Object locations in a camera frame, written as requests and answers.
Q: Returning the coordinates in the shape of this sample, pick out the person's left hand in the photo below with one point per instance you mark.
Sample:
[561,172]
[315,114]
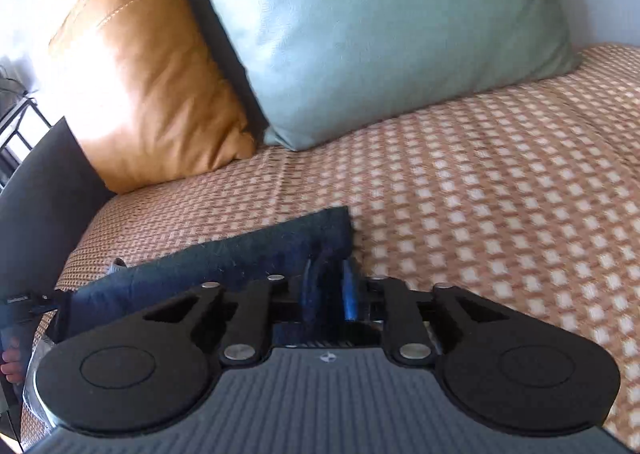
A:
[10,364]

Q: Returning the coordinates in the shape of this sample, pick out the black leather sofa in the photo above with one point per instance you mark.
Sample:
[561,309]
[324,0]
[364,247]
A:
[40,194]

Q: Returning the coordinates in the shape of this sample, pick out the brown woven sofa mat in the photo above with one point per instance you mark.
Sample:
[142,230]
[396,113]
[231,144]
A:
[475,209]

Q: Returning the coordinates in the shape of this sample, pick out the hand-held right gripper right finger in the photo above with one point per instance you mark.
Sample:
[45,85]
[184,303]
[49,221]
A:
[350,294]

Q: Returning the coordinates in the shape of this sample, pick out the orange leather cushion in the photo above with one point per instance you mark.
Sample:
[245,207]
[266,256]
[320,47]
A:
[150,83]

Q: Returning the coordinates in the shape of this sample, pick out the black-framed side table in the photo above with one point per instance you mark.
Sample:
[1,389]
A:
[20,133]

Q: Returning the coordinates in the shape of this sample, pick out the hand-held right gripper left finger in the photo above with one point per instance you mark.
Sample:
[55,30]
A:
[260,304]

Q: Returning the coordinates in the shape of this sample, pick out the green leather cushion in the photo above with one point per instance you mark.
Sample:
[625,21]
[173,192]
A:
[375,23]

